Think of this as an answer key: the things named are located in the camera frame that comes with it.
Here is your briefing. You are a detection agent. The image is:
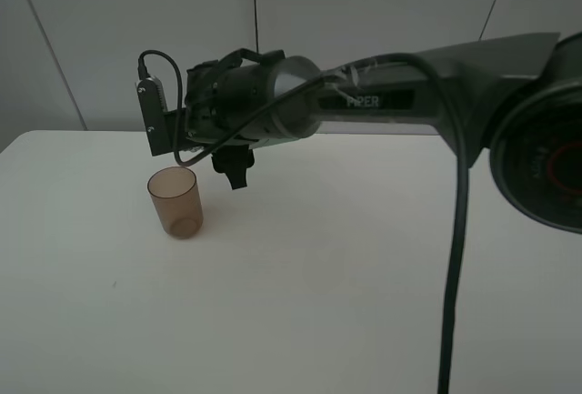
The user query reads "black camera cable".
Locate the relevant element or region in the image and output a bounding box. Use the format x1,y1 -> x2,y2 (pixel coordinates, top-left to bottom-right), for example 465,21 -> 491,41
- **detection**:
136,50 -> 469,394

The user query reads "translucent pink plastic cup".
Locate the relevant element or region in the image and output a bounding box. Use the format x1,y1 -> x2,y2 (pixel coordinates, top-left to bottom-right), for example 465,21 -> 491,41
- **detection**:
146,167 -> 204,239

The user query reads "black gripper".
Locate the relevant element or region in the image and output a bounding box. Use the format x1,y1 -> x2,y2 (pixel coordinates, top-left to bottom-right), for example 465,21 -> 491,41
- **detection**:
184,48 -> 285,190

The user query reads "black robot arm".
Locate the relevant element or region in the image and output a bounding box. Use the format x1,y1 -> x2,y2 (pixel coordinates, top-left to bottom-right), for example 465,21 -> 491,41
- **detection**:
181,33 -> 581,233

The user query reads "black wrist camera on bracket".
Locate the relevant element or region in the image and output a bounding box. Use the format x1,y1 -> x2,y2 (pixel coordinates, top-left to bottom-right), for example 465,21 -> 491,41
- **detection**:
136,76 -> 191,157

